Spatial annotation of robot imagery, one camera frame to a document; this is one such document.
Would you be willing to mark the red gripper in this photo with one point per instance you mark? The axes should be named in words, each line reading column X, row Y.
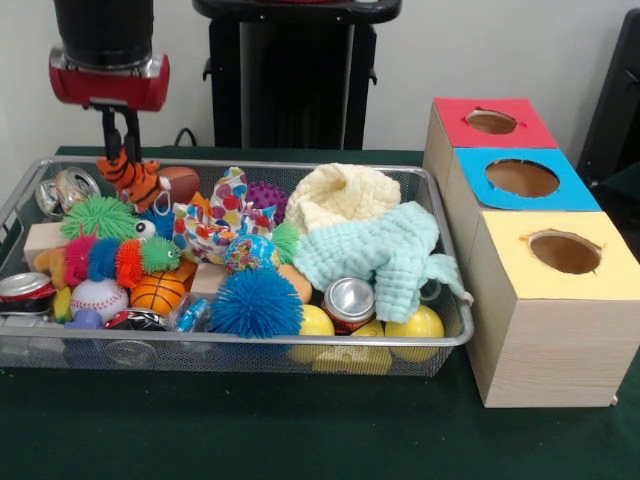
column 110, row 90

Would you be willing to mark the orange striped tiger plush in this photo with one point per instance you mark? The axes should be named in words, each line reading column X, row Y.
column 132, row 180

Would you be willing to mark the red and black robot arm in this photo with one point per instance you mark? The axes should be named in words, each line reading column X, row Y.
column 102, row 30

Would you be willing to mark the silver mesh bin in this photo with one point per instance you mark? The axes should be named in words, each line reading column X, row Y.
column 250, row 352

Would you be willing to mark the wooden box with three holes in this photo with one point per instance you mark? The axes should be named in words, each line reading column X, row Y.
column 550, row 350

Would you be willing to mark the small brown football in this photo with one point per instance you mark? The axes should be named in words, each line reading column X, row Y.
column 182, row 182

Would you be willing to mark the green spiky ball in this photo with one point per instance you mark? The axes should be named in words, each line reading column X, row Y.
column 95, row 217

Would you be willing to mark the rainbow spiky caterpillar toy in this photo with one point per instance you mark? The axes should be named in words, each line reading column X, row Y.
column 125, row 257

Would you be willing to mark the polka dot cloth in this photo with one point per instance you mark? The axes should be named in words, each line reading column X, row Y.
column 215, row 230

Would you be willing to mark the small orange basketball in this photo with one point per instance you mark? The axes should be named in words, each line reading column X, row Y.
column 160, row 295

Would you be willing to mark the small white baseball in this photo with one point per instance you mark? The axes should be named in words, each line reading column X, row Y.
column 100, row 300

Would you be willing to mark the blue spiky ball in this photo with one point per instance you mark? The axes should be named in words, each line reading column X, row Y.
column 255, row 305

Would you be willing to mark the cream knitted cloth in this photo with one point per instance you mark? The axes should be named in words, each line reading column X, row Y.
column 350, row 200

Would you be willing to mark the mint knitted cloth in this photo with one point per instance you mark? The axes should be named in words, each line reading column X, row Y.
column 360, row 250

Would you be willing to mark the dark green table cloth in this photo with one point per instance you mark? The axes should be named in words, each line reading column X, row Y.
column 627, row 195
column 250, row 430

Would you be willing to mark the black upright panel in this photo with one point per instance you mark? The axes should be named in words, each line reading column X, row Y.
column 617, row 100

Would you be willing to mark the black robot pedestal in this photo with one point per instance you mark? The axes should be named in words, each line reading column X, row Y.
column 295, row 75

